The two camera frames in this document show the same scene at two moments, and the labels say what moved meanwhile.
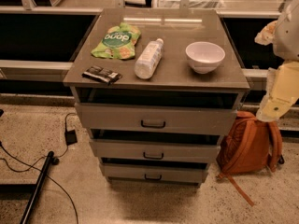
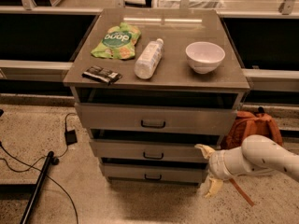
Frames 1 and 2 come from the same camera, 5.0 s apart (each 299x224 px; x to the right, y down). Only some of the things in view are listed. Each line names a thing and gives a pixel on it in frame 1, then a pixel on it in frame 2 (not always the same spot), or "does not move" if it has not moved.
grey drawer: x=134 y=148 does not move
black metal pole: x=37 y=186 does not move
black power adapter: x=70 y=137 does not move
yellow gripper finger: x=266 y=35 → x=223 y=164
